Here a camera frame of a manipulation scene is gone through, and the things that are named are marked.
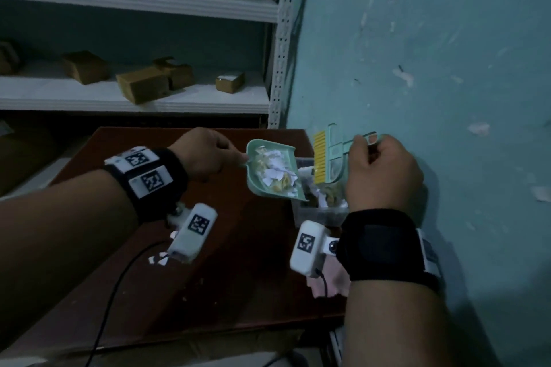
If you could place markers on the person's left hand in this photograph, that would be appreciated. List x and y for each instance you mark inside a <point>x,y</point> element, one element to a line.
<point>200,156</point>

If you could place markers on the person's right hand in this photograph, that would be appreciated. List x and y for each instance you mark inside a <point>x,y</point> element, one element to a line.
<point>383,181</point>

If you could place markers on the person's left fingers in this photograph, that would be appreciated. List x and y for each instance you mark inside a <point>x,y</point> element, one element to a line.
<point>232,154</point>

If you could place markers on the person's right thumb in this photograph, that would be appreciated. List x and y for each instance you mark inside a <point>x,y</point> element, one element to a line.
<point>358,151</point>

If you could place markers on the green brush with yellow bristles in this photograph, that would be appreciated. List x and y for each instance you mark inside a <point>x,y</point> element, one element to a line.
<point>333,156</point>

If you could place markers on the green plastic dustpan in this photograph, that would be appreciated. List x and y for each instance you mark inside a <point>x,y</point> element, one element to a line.
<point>258,181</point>

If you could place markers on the person's right forearm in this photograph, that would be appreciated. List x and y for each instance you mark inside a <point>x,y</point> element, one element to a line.
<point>396,328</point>

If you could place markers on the person's left forearm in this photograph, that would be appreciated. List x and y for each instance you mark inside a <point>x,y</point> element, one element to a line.
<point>60,246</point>

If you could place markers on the pile of white paper scraps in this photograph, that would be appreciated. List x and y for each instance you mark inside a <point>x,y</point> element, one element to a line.
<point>275,169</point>

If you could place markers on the crumpled paper scraps heap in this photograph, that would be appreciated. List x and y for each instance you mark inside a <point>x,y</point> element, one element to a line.
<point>329,197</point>

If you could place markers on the small white-topped cardboard box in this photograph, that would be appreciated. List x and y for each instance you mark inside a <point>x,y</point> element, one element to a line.
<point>230,82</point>

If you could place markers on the black wristband with white markers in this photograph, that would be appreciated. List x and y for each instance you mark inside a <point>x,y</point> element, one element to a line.
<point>168,190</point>

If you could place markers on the clear plastic container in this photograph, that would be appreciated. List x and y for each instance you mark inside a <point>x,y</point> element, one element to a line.
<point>301,212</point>

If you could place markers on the cardboard box with open flap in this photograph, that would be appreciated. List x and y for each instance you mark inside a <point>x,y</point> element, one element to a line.
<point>178,74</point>

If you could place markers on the black wristband with white tracker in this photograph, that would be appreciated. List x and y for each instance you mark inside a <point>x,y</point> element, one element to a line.
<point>379,246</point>

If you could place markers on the large brown cardboard box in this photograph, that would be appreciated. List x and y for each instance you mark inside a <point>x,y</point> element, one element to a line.
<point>142,85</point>

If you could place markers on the pink paper sheet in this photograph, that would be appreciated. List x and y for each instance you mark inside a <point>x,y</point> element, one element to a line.
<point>335,276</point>

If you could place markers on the white metal shelf unit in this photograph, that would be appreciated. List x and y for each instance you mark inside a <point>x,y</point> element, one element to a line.
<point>172,5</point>

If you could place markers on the white wrist camera with marker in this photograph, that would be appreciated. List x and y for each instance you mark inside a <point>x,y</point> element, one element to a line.
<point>193,231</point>
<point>308,246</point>

